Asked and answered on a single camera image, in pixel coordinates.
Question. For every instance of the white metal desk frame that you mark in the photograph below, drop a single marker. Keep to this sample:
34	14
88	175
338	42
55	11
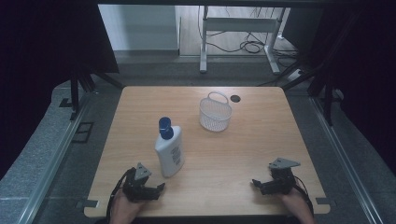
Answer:
239	25

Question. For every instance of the black tripod stand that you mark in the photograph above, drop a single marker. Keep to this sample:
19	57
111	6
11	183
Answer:
74	93

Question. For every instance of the round dark table hole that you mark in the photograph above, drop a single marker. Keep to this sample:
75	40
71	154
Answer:
235	98

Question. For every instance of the black curtain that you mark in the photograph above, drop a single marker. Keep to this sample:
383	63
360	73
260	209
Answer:
37	62
367	77

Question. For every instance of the aluminium rail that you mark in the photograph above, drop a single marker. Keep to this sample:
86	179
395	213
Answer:
53	161
345	161

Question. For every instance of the white pump bottle blue cap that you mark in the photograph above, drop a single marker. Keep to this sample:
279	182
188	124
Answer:
170	152

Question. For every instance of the white power strip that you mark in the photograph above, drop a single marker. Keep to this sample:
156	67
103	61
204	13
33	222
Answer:
295	75

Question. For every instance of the person's left hand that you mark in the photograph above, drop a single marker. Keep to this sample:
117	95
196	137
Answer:
123	210

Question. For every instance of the person's right hand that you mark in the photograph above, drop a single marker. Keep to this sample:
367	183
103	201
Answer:
297	205

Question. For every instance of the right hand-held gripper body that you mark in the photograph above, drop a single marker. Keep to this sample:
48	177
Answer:
281	182

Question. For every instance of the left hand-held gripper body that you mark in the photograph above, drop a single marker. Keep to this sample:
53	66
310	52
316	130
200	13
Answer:
137	186

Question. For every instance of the black metal stand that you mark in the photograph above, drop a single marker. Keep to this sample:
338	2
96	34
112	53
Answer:
327	99

